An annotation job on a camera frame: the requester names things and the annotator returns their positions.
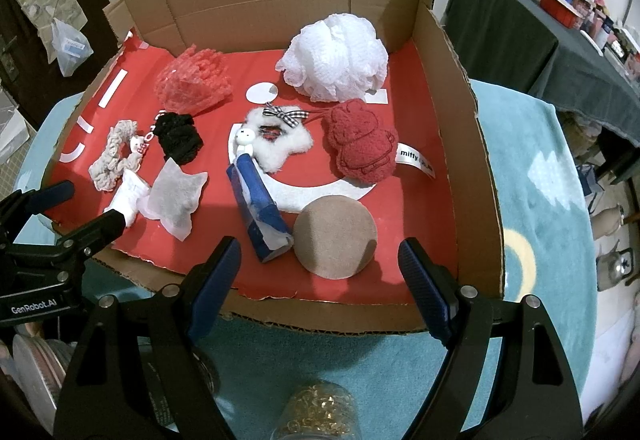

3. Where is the white mesh bath pouf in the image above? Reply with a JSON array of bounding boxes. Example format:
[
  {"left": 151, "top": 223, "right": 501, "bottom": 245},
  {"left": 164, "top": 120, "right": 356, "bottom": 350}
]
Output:
[{"left": 275, "top": 12, "right": 390, "bottom": 103}]

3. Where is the black scrunchie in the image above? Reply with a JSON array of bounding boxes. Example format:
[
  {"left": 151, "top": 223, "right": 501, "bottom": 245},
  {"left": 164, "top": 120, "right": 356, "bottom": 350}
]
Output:
[{"left": 150, "top": 111, "right": 205, "bottom": 167}]

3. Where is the blue tissue pack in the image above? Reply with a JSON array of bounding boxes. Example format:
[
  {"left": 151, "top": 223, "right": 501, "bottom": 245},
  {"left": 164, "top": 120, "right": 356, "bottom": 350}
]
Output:
[{"left": 226, "top": 154, "right": 295, "bottom": 263}]

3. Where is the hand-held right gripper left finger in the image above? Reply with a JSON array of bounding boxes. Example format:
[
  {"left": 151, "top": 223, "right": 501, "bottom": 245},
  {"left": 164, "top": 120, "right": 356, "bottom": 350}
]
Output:
[{"left": 52, "top": 236, "right": 243, "bottom": 440}]

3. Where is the metal door handle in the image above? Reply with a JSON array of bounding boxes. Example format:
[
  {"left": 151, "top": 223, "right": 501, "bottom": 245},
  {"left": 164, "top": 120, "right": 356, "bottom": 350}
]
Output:
[{"left": 0, "top": 37, "right": 18, "bottom": 83}]

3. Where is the white paper sheet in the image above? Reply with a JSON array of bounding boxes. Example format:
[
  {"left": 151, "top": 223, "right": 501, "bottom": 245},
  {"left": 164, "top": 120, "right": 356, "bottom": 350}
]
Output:
[{"left": 0, "top": 82, "right": 31, "bottom": 166}]

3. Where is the white nonwoven sachet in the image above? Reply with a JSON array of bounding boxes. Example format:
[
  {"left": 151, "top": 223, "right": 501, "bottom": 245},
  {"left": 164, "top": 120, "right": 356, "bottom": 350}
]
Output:
[{"left": 145, "top": 159, "right": 210, "bottom": 242}]

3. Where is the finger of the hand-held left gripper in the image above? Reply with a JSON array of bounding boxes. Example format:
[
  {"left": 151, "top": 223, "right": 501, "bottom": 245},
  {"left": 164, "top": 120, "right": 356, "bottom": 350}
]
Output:
[
  {"left": 0, "top": 180, "right": 76, "bottom": 233},
  {"left": 50, "top": 209, "right": 126, "bottom": 282}
]

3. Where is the red plastic bin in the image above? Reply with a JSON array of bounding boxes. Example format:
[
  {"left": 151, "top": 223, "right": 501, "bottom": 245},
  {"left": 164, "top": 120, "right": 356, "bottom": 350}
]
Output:
[{"left": 539, "top": 0, "right": 586, "bottom": 28}]

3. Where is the red mesh bath pouf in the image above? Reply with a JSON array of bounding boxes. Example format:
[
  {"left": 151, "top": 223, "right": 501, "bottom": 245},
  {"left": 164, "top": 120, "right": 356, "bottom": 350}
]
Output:
[{"left": 154, "top": 46, "right": 235, "bottom": 117}]

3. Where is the grey covered table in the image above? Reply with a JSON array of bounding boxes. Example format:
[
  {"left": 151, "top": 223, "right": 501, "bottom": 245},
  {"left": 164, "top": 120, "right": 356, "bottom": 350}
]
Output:
[{"left": 442, "top": 0, "right": 640, "bottom": 131}]

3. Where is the beige round powder puff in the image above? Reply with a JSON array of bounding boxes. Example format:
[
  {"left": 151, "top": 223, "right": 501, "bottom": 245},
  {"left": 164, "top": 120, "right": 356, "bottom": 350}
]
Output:
[{"left": 292, "top": 197, "right": 381, "bottom": 280}]

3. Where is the white star plush with bunny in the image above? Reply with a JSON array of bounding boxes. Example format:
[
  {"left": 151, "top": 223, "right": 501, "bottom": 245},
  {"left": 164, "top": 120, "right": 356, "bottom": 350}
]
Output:
[{"left": 235, "top": 102, "right": 315, "bottom": 175}]

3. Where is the cream knit scrunchie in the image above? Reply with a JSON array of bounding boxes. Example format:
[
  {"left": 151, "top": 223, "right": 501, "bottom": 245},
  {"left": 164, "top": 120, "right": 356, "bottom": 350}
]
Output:
[{"left": 88, "top": 119, "right": 152, "bottom": 193}]

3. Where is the red plush toy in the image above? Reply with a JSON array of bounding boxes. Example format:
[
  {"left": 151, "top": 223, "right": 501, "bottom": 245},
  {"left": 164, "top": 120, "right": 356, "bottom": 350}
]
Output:
[{"left": 320, "top": 99, "right": 437, "bottom": 183}]

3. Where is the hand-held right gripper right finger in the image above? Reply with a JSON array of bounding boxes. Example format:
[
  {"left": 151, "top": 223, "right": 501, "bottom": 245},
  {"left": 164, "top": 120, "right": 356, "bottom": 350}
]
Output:
[{"left": 397, "top": 239, "right": 583, "bottom": 440}]

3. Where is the clear plastic bag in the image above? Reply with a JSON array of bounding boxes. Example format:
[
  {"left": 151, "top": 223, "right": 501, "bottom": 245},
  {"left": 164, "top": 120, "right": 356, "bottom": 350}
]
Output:
[{"left": 50, "top": 17, "right": 95, "bottom": 78}]

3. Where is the glass jar of gold beads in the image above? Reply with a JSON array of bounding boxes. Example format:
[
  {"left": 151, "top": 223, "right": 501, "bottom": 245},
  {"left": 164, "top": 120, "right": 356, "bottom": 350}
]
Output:
[{"left": 270, "top": 381, "right": 361, "bottom": 440}]

